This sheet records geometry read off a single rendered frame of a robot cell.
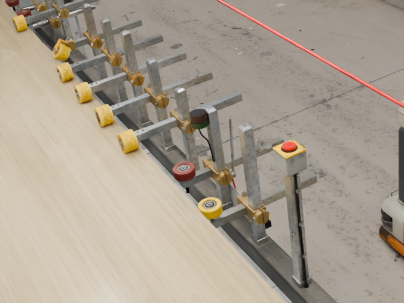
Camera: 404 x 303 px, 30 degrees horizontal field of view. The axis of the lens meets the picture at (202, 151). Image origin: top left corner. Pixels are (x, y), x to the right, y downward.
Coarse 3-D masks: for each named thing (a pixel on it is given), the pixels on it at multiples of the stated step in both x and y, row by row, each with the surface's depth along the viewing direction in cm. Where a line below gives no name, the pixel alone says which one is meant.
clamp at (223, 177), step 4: (204, 160) 279; (204, 164) 279; (208, 164) 277; (212, 164) 276; (212, 168) 274; (212, 172) 274; (216, 172) 272; (220, 172) 271; (224, 172) 271; (228, 172) 273; (212, 176) 276; (216, 176) 272; (220, 176) 271; (224, 176) 270; (228, 176) 271; (216, 180) 272; (220, 180) 270; (224, 180) 271; (228, 180) 272; (220, 184) 274; (224, 184) 272
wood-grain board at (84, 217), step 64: (0, 0) 448; (0, 64) 370; (0, 128) 316; (64, 128) 308; (0, 192) 275; (64, 192) 269; (128, 192) 264; (0, 256) 244; (64, 256) 240; (128, 256) 235; (192, 256) 231
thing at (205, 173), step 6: (276, 138) 287; (282, 138) 286; (276, 144) 285; (264, 150) 283; (270, 150) 285; (234, 156) 280; (240, 156) 280; (258, 156) 283; (228, 162) 278; (234, 162) 279; (240, 162) 280; (204, 168) 277; (228, 168) 279; (198, 174) 274; (204, 174) 275; (210, 174) 276; (192, 180) 273; (198, 180) 275; (186, 186) 273
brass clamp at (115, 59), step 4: (104, 48) 352; (104, 52) 349; (108, 56) 344; (112, 56) 344; (116, 56) 343; (108, 60) 347; (112, 60) 343; (116, 60) 343; (120, 60) 344; (112, 64) 345; (116, 64) 344; (120, 64) 345
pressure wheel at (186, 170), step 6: (180, 162) 274; (186, 162) 273; (174, 168) 271; (180, 168) 271; (186, 168) 271; (192, 168) 269; (174, 174) 270; (180, 174) 268; (186, 174) 268; (192, 174) 269; (180, 180) 269; (186, 180) 269; (186, 192) 276
